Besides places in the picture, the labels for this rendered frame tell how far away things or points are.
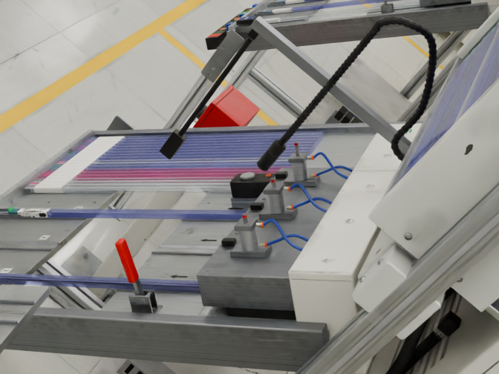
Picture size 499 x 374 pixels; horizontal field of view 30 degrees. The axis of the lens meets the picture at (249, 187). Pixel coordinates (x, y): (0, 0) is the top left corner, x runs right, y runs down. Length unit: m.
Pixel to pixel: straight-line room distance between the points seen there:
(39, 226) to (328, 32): 1.18
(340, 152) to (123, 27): 2.26
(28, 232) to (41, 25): 2.02
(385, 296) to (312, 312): 0.14
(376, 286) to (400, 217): 0.08
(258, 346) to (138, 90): 2.44
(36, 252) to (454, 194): 0.76
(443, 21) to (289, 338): 1.45
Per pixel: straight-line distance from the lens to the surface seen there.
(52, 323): 1.30
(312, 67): 1.28
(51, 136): 3.10
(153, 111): 3.48
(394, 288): 1.01
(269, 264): 1.18
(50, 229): 1.58
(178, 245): 1.41
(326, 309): 1.12
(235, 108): 2.23
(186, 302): 1.26
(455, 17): 2.45
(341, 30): 2.52
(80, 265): 2.75
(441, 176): 0.97
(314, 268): 1.11
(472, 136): 0.95
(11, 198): 1.74
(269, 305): 1.17
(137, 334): 1.23
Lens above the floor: 1.89
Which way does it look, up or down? 33 degrees down
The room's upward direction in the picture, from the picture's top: 40 degrees clockwise
